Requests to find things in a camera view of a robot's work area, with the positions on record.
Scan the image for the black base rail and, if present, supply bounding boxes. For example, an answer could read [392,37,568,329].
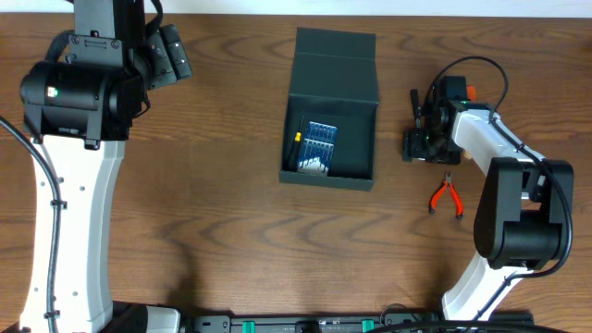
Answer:
[180,310,441,333]

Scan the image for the red handled pliers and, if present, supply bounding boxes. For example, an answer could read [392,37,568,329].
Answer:
[428,170,465,220]

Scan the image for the small claw hammer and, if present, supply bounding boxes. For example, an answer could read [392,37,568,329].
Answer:
[410,89,422,129]

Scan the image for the black yellow screwdriver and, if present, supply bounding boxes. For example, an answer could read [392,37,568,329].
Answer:
[287,117,304,172]

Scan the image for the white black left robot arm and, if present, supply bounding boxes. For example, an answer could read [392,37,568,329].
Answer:
[18,0,191,332]

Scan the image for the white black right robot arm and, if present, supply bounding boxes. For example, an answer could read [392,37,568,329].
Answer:
[402,100,574,321]

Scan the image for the dark green open box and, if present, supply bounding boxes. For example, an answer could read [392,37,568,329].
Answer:
[278,28,379,191]

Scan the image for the blue screwdriver bit case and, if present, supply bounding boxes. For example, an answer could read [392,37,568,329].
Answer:
[296,121,338,177]

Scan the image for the orange scraper wooden handle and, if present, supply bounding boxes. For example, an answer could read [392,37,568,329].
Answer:
[463,85,476,160]

